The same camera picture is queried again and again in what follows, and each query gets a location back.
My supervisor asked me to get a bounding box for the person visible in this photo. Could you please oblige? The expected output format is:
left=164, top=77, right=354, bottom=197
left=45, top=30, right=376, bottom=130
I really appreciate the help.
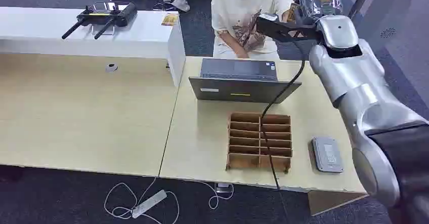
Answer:
left=211, top=0, right=296, bottom=61

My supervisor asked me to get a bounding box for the orange card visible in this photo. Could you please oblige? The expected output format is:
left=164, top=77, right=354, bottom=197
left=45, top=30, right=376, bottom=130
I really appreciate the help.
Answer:
left=287, top=3, right=301, bottom=23

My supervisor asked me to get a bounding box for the grey flat card reader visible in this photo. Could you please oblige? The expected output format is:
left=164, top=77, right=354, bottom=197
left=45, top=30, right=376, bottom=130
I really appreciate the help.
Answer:
left=311, top=136, right=345, bottom=174

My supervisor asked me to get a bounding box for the yellow card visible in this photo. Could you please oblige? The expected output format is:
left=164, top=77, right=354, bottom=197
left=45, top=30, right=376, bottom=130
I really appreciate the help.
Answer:
left=161, top=13, right=180, bottom=27

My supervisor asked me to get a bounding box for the black remote controller with antennas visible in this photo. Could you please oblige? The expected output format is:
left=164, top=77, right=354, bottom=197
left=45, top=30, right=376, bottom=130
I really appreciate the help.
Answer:
left=61, top=2, right=139, bottom=40

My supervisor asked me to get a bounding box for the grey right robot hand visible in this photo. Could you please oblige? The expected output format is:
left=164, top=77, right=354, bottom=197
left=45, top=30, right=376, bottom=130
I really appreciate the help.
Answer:
left=294, top=0, right=344, bottom=26

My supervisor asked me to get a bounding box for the black cable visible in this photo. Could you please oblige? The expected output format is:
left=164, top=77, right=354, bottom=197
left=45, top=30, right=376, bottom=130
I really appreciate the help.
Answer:
left=261, top=41, right=306, bottom=190

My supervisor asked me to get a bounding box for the wooden card box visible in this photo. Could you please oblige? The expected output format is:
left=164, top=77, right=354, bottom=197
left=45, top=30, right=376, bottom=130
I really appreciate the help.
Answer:
left=226, top=111, right=293, bottom=174

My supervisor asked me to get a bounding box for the white charger with cable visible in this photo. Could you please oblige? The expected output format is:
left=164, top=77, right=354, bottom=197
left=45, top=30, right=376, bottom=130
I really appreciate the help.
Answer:
left=200, top=182, right=235, bottom=211

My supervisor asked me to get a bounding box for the grey laptop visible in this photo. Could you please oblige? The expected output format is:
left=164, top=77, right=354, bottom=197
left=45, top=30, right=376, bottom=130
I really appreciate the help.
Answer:
left=188, top=58, right=303, bottom=105

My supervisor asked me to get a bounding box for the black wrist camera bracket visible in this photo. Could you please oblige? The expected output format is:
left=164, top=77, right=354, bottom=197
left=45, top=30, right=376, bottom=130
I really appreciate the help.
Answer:
left=256, top=13, right=323, bottom=44

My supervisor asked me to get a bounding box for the white counter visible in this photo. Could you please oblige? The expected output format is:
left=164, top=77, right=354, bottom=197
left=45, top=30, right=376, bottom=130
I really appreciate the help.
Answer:
left=0, top=6, right=186, bottom=88

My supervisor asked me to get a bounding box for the white power strip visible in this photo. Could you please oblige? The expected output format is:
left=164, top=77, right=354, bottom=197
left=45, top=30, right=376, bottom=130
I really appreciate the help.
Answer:
left=131, top=189, right=168, bottom=219

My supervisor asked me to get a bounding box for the white power strip cable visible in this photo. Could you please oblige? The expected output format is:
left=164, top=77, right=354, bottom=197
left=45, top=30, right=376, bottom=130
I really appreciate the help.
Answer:
left=103, top=178, right=180, bottom=224

